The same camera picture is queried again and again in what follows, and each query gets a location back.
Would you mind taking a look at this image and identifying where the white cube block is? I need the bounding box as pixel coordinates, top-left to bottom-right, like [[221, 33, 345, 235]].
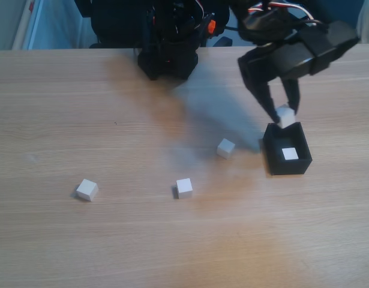
[[281, 147, 299, 161], [175, 178, 194, 200], [216, 137, 236, 160], [76, 178, 100, 202], [275, 104, 296, 129]]

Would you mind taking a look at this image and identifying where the black open box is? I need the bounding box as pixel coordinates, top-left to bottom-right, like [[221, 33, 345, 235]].
[[263, 121, 313, 176]]

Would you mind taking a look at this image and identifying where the person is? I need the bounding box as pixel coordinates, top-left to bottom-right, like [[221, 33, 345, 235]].
[[356, 0, 369, 44]]

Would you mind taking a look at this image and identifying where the white board panel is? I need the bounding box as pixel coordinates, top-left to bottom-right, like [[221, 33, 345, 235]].
[[11, 0, 44, 50]]

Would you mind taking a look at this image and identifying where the black oval camera box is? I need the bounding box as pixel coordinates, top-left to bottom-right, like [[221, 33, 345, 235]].
[[298, 20, 361, 76]]

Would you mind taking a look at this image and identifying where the red white servo cable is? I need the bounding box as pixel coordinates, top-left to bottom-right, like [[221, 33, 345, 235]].
[[247, 1, 325, 26]]

